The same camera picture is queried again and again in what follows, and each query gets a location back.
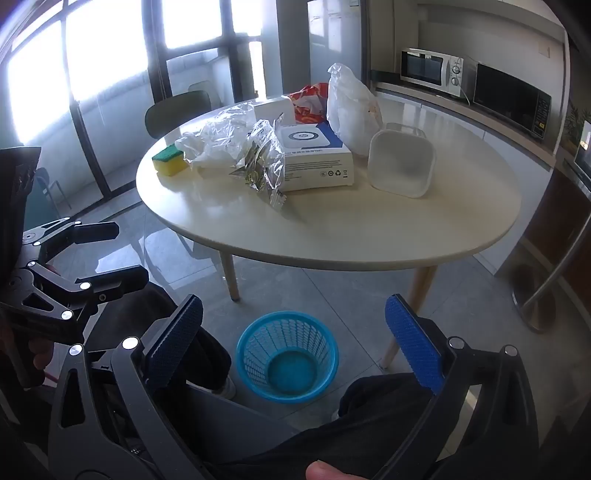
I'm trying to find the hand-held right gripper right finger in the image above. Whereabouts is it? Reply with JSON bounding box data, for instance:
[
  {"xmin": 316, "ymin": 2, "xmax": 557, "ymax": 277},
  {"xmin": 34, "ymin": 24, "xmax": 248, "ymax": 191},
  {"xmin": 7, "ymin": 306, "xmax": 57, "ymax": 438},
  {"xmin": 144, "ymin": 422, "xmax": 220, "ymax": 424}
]
[{"xmin": 374, "ymin": 294, "xmax": 541, "ymax": 480}]

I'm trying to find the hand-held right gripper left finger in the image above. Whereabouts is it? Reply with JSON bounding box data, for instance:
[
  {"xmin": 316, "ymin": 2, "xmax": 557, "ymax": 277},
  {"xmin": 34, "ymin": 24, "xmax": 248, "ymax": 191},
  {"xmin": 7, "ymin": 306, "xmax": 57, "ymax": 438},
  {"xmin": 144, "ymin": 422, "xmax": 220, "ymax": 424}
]
[{"xmin": 46, "ymin": 294, "xmax": 206, "ymax": 480}]

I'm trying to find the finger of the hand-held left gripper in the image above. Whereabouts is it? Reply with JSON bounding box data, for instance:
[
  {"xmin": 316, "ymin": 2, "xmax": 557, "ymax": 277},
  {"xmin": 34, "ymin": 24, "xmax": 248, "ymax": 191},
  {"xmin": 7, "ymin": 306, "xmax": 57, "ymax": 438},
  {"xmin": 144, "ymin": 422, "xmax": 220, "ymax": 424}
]
[
  {"xmin": 9, "ymin": 262, "xmax": 149, "ymax": 345},
  {"xmin": 22, "ymin": 219, "xmax": 120, "ymax": 267}
]

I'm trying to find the blue plastic mesh basket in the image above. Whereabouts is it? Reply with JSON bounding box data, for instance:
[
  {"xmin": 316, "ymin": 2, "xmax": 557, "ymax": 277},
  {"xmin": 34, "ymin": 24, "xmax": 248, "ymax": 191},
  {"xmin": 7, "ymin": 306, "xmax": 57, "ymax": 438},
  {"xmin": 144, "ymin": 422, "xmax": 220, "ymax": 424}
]
[{"xmin": 236, "ymin": 311, "xmax": 340, "ymax": 404}]

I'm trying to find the silver foil wrapper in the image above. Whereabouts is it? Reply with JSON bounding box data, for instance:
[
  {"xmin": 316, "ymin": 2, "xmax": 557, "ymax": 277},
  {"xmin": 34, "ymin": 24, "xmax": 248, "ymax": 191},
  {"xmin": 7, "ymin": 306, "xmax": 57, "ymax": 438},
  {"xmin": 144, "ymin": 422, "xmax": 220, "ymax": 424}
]
[{"xmin": 228, "ymin": 119, "xmax": 287, "ymax": 210}]

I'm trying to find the white plastic bag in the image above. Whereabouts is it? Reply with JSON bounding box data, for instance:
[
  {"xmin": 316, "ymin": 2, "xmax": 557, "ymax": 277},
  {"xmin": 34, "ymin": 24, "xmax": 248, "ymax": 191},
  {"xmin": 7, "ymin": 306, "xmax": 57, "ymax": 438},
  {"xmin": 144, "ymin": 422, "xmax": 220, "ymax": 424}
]
[{"xmin": 326, "ymin": 62, "xmax": 384, "ymax": 155}]

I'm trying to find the red snack bag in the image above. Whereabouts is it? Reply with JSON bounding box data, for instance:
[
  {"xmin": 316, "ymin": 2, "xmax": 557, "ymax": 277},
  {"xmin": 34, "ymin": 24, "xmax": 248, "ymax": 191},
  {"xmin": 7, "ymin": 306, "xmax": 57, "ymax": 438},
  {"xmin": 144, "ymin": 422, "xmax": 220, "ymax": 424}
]
[{"xmin": 288, "ymin": 83, "xmax": 329, "ymax": 125}]

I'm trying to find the person's left hand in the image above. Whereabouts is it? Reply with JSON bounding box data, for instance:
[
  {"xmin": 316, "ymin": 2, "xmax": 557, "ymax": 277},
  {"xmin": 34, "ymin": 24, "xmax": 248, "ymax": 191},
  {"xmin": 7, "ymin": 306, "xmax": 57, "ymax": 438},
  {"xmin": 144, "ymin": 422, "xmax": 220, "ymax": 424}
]
[{"xmin": 25, "ymin": 339, "xmax": 55, "ymax": 372}]

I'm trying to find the person's right hand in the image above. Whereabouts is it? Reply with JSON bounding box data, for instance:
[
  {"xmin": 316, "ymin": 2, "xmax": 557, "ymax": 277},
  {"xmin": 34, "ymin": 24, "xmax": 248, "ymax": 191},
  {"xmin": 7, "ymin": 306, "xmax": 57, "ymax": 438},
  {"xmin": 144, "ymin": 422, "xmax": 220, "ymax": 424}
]
[{"xmin": 305, "ymin": 460, "xmax": 375, "ymax": 480}]

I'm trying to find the person's left white shoe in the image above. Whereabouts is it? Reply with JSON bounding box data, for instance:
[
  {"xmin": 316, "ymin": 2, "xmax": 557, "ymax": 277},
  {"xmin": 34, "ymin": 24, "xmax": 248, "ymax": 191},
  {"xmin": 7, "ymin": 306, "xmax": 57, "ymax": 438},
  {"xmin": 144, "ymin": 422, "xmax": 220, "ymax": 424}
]
[{"xmin": 210, "ymin": 376, "xmax": 237, "ymax": 400}]

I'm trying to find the yellow green sponge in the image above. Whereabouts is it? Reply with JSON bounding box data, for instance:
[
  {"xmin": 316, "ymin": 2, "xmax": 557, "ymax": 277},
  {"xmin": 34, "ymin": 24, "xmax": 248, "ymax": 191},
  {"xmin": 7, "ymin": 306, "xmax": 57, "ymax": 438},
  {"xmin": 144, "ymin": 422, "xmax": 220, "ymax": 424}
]
[{"xmin": 152, "ymin": 144, "xmax": 188, "ymax": 178}]

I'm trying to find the grey chair seat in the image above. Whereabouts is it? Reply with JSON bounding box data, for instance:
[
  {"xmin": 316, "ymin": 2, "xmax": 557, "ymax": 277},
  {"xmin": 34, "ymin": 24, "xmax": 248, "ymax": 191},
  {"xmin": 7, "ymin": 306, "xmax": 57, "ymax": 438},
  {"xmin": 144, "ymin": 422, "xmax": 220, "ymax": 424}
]
[{"xmin": 185, "ymin": 381, "xmax": 301, "ymax": 462}]

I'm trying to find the round table with wooden legs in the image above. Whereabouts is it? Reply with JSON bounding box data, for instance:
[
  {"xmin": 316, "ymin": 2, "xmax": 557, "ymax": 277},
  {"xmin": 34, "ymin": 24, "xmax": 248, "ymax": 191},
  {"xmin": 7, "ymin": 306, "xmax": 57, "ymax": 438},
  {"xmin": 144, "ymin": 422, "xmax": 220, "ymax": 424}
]
[{"xmin": 135, "ymin": 88, "xmax": 522, "ymax": 370}]

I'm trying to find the green chair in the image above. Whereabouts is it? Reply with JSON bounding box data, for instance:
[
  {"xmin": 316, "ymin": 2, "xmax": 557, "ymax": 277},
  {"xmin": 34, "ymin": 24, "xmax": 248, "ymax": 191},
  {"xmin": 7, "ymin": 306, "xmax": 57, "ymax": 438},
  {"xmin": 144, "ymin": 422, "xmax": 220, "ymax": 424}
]
[{"xmin": 144, "ymin": 90, "xmax": 213, "ymax": 139}]

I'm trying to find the crumpled clear plastic bag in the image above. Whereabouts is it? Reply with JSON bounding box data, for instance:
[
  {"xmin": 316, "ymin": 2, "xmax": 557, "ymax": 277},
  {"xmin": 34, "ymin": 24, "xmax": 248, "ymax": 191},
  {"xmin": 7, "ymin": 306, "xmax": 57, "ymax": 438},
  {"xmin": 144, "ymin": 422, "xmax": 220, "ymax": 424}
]
[{"xmin": 175, "ymin": 102, "xmax": 257, "ymax": 169}]

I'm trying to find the metal bar stool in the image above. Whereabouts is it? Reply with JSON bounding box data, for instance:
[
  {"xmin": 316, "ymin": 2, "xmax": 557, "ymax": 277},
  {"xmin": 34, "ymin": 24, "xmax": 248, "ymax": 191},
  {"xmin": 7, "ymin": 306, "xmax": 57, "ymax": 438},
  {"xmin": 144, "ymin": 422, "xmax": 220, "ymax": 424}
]
[{"xmin": 512, "ymin": 203, "xmax": 591, "ymax": 333}]

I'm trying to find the white square plastic tub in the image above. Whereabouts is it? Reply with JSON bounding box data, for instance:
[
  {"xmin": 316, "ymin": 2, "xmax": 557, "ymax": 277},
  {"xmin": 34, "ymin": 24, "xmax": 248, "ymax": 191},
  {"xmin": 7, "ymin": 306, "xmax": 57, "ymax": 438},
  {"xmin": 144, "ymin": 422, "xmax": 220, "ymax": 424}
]
[{"xmin": 368, "ymin": 122, "xmax": 437, "ymax": 199}]

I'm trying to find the white and blue box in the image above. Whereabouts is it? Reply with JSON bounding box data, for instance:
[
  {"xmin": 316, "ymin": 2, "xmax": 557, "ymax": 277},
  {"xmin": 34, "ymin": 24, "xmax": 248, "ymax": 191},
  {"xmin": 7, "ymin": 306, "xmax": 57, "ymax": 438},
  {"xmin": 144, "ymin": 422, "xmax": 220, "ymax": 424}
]
[{"xmin": 272, "ymin": 122, "xmax": 356, "ymax": 192}]

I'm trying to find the small white box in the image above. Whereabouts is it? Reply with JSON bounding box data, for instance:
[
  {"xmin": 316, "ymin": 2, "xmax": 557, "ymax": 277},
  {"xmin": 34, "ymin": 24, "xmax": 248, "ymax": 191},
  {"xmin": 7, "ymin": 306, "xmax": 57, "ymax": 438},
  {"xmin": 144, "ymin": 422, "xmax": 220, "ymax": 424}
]
[{"xmin": 253, "ymin": 96, "xmax": 296, "ymax": 127}]

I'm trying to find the black microwave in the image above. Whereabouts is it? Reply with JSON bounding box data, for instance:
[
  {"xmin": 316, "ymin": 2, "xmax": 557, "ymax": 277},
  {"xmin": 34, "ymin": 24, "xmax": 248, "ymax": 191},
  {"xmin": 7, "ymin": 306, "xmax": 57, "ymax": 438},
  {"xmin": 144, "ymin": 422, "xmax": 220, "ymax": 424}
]
[{"xmin": 472, "ymin": 63, "xmax": 552, "ymax": 141}]

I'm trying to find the green plant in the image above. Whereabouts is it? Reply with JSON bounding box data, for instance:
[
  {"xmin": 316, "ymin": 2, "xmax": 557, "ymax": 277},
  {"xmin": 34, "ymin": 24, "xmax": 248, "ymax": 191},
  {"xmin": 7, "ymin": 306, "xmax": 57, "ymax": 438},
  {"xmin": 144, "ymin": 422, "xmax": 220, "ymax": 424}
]
[{"xmin": 563, "ymin": 104, "xmax": 585, "ymax": 148}]

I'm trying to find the white microwave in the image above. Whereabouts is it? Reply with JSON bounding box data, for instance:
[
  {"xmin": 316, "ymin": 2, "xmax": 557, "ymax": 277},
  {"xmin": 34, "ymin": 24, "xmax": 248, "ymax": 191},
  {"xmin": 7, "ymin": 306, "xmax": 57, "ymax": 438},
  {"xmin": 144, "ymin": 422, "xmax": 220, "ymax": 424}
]
[{"xmin": 399, "ymin": 47, "xmax": 467, "ymax": 99}]

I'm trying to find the white refrigerator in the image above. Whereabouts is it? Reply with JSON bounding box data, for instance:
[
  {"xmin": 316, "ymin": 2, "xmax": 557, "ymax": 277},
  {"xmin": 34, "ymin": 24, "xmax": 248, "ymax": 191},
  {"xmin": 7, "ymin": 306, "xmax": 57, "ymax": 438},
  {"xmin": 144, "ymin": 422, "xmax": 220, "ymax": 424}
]
[{"xmin": 307, "ymin": 0, "xmax": 370, "ymax": 86}]

